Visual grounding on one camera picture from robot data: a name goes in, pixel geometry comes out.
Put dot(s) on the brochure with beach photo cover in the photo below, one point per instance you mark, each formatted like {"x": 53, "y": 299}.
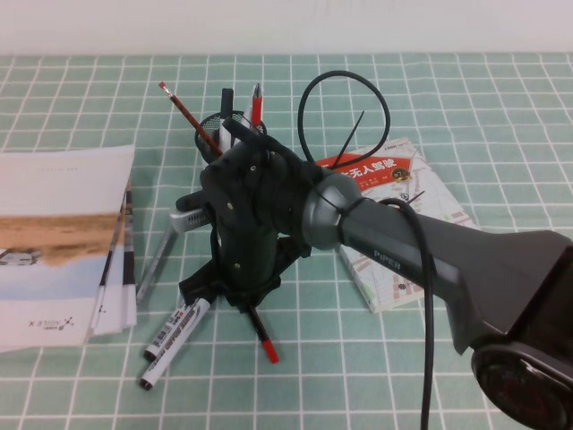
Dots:
{"x": 53, "y": 224}

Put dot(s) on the stacked white brochures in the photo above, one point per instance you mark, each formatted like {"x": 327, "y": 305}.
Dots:
{"x": 127, "y": 269}

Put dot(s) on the whiteboard marker with black cap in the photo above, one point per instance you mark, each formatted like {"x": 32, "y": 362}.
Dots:
{"x": 172, "y": 345}
{"x": 163, "y": 333}

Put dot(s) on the book with red car cover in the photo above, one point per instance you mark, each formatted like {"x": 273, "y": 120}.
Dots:
{"x": 441, "y": 192}

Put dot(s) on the black zip tie loop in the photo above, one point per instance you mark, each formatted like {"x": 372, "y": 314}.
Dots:
{"x": 352, "y": 135}

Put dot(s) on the black pen with red cap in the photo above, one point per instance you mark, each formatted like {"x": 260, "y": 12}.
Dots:
{"x": 262, "y": 331}

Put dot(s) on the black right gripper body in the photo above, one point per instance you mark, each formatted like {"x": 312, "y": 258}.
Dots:
{"x": 246, "y": 215}

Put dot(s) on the white ballpoint pen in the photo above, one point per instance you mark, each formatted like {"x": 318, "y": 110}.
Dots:
{"x": 246, "y": 114}

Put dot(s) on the white marker with black cap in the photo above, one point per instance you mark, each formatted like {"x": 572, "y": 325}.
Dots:
{"x": 227, "y": 100}

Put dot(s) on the black mesh pen holder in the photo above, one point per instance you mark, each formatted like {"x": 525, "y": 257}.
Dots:
{"x": 200, "y": 141}

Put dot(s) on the red gel pen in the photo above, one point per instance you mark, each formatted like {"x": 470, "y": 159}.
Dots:
{"x": 256, "y": 107}

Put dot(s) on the green checked tablecloth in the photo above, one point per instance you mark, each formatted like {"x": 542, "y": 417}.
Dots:
{"x": 313, "y": 380}

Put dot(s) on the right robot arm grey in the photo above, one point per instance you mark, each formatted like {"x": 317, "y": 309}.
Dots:
{"x": 470, "y": 260}

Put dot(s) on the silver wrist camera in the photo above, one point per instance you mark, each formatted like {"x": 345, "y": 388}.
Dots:
{"x": 188, "y": 219}

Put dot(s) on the red striped pencil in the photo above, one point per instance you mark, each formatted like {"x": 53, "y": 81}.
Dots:
{"x": 179, "y": 104}

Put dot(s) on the grey translucent pen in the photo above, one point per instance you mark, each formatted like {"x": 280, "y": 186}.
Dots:
{"x": 154, "y": 264}

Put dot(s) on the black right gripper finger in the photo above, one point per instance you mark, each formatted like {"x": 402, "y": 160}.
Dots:
{"x": 238, "y": 302}
{"x": 259, "y": 298}

